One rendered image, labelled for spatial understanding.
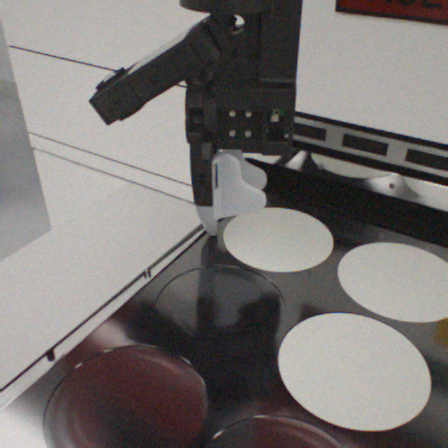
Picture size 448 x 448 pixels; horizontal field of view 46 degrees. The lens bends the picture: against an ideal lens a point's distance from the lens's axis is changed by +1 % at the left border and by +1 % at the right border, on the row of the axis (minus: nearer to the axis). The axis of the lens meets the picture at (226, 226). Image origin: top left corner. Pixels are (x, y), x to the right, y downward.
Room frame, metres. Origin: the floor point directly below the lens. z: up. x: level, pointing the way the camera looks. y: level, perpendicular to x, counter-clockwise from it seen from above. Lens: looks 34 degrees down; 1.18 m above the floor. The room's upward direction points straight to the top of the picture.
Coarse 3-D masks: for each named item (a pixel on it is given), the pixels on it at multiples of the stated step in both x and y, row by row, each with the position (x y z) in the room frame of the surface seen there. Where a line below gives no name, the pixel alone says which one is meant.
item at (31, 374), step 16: (192, 240) 0.39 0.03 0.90; (160, 256) 0.36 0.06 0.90; (176, 256) 0.36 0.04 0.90; (144, 272) 0.34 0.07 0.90; (160, 272) 0.34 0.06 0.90; (128, 288) 0.32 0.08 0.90; (112, 304) 0.30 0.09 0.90; (96, 320) 0.28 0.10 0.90; (64, 336) 0.27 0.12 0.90; (80, 336) 0.27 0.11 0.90; (64, 352) 0.25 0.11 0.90; (32, 368) 0.24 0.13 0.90; (48, 368) 0.24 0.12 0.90; (16, 384) 0.22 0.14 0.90; (32, 384) 0.23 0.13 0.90; (0, 400) 0.21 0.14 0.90
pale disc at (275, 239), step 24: (240, 216) 0.43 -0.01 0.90; (264, 216) 0.43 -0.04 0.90; (288, 216) 0.43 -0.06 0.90; (240, 240) 0.39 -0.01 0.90; (264, 240) 0.39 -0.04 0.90; (288, 240) 0.39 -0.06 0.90; (312, 240) 0.39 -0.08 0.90; (264, 264) 0.35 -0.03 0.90; (288, 264) 0.35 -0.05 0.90; (312, 264) 0.35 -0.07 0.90
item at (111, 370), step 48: (336, 240) 0.39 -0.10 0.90; (384, 240) 0.39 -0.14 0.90; (144, 288) 0.32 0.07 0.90; (192, 288) 0.32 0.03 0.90; (240, 288) 0.32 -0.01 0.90; (288, 288) 0.32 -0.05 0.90; (336, 288) 0.32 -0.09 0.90; (96, 336) 0.27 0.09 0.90; (144, 336) 0.27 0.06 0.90; (192, 336) 0.27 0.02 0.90; (240, 336) 0.27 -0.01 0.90; (432, 336) 0.27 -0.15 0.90; (48, 384) 0.23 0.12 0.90; (96, 384) 0.23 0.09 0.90; (144, 384) 0.23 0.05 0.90; (192, 384) 0.23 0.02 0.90; (240, 384) 0.23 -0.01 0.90; (432, 384) 0.23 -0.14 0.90; (0, 432) 0.19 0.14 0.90; (48, 432) 0.19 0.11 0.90; (96, 432) 0.19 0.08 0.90; (144, 432) 0.19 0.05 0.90; (192, 432) 0.19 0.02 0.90; (240, 432) 0.19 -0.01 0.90; (288, 432) 0.19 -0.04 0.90; (336, 432) 0.19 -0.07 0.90; (384, 432) 0.19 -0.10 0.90; (432, 432) 0.19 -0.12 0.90
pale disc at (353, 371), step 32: (320, 320) 0.29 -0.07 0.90; (352, 320) 0.29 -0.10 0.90; (288, 352) 0.25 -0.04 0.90; (320, 352) 0.25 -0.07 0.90; (352, 352) 0.25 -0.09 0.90; (384, 352) 0.25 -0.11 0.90; (416, 352) 0.25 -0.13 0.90; (288, 384) 0.23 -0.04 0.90; (320, 384) 0.23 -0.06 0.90; (352, 384) 0.23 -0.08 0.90; (384, 384) 0.23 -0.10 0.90; (416, 384) 0.23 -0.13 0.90; (320, 416) 0.20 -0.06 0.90; (352, 416) 0.20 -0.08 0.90; (384, 416) 0.20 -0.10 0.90
